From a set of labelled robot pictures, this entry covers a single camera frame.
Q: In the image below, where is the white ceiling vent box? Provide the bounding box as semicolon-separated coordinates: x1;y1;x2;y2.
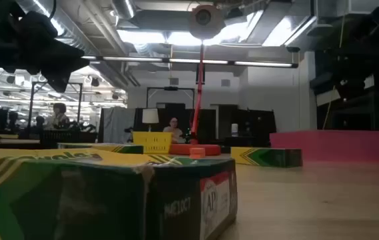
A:
347;0;379;15

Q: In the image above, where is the red camera stand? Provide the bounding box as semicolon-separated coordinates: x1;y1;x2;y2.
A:
168;3;226;157

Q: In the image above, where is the person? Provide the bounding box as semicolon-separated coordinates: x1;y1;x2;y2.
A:
44;102;72;131
162;116;185;144

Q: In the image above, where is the small silver ventilation duct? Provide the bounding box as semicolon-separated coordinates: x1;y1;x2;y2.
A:
111;0;137;20

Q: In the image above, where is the yellow plastic basket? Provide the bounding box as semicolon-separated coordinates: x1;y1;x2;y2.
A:
131;131;174;155

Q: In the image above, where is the long light bar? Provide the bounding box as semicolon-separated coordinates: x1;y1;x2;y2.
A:
81;55;299;69

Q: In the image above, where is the black office partition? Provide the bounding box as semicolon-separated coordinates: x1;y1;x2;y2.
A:
134;102;217;145

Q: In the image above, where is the black plastic basket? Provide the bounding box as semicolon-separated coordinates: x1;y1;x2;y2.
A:
39;129;99;149

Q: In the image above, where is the white table lamp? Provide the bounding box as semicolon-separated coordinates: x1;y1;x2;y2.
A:
141;108;160;133

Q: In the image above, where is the black cabinet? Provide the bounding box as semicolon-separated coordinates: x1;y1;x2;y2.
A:
217;104;276;147

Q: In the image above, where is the orange eraser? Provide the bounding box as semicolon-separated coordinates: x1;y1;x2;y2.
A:
189;147;206;159

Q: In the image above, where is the yellow hanging cable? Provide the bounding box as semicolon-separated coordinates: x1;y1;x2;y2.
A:
322;0;347;131

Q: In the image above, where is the large silver ventilation duct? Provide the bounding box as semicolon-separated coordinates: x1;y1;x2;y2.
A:
15;0;113;57

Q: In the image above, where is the black stand frame with camera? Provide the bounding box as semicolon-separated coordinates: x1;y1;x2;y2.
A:
146;85;196;110

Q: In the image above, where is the pink plastic tray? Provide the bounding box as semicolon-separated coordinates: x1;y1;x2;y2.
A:
268;129;379;163

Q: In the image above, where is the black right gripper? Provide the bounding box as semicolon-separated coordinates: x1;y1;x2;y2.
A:
310;68;366;101

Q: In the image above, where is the grey cloth cover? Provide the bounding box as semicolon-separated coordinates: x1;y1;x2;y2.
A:
98;106;136;145

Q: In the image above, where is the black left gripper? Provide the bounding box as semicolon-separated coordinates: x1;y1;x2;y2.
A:
7;12;91;94

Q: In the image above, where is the Crayola crayon box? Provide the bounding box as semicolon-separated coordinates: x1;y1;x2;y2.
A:
230;146;304;169
57;143;145;155
0;147;239;240

